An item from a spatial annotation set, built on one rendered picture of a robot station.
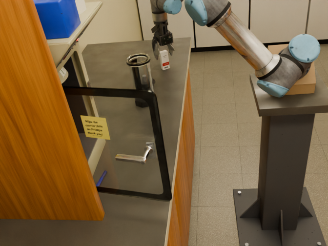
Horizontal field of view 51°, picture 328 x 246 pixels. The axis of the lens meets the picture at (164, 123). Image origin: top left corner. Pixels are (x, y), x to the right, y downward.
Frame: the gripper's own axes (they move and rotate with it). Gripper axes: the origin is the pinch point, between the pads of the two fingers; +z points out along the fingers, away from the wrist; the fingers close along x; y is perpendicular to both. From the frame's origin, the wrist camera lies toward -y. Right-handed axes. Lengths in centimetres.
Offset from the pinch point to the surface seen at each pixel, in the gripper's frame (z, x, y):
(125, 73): 7.8, -20.9, -8.0
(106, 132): -23, -53, 81
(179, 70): 7.8, 5.5, 7.0
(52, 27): -52, -57, 73
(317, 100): 8, 41, 69
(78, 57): -32, -50, 47
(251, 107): 102, 100, -53
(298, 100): 8, 34, 65
